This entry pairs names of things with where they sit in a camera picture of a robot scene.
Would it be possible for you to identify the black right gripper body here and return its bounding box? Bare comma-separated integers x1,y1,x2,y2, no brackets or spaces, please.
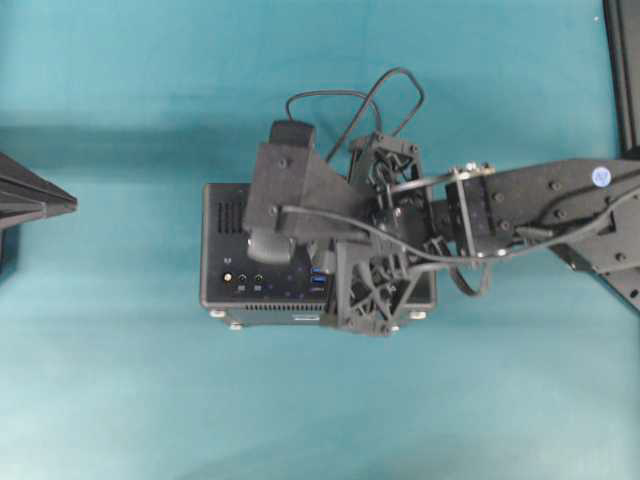
359,164,433,240

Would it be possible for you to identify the black metal frame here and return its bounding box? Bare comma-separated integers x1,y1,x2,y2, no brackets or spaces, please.
603,0,639,160

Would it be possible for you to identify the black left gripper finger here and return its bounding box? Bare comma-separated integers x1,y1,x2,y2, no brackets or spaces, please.
1,153,78,230

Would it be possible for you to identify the black USB cable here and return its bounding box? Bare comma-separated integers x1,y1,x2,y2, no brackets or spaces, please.
285,66,426,166

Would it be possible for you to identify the black PC box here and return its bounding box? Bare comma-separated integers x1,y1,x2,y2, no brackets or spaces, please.
199,181,437,333

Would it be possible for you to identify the black camera cable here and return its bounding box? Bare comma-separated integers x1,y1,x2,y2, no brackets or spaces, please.
277,204,640,298

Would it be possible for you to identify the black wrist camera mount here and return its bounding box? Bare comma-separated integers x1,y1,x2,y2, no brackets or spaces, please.
243,120,373,264

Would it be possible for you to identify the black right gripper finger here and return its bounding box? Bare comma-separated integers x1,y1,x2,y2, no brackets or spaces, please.
324,241,437,337
347,132,421,200

